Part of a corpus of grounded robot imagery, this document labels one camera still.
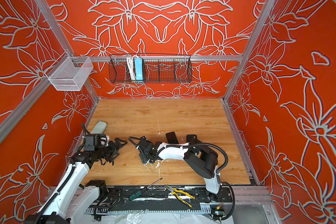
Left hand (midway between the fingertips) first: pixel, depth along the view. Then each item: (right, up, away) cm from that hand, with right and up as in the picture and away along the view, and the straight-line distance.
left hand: (123, 146), depth 79 cm
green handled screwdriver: (+11, -23, -6) cm, 26 cm away
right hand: (+12, -6, +8) cm, 15 cm away
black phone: (+29, +2, +15) cm, 33 cm away
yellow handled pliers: (+29, -23, -5) cm, 37 cm away
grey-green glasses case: (-23, +8, +18) cm, 31 cm away
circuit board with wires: (+52, -31, -11) cm, 61 cm away
